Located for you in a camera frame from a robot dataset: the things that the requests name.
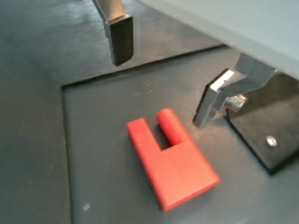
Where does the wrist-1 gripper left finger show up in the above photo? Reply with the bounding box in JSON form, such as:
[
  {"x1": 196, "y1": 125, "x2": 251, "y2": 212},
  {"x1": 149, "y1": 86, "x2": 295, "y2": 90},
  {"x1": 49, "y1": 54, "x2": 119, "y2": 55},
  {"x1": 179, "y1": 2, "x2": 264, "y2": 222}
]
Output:
[{"x1": 92, "y1": 0, "x2": 133, "y2": 67}]

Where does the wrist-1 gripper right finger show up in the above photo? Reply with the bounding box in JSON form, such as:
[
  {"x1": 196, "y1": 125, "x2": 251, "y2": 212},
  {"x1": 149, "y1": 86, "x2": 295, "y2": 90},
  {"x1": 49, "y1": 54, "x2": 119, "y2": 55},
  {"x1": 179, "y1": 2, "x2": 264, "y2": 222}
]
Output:
[{"x1": 192, "y1": 53, "x2": 276, "y2": 129}]

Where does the red square-circle object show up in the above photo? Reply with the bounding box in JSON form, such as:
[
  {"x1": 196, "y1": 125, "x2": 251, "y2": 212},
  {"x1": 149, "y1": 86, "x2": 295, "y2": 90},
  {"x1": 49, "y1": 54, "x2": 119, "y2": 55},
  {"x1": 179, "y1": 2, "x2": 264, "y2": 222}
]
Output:
[{"x1": 125, "y1": 108, "x2": 220, "y2": 211}]

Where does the black curved fixture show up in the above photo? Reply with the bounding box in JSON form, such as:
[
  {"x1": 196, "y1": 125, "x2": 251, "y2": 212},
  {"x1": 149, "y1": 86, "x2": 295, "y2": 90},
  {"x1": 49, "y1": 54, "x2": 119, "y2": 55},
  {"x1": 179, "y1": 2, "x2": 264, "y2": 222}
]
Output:
[{"x1": 227, "y1": 73, "x2": 299, "y2": 174}]

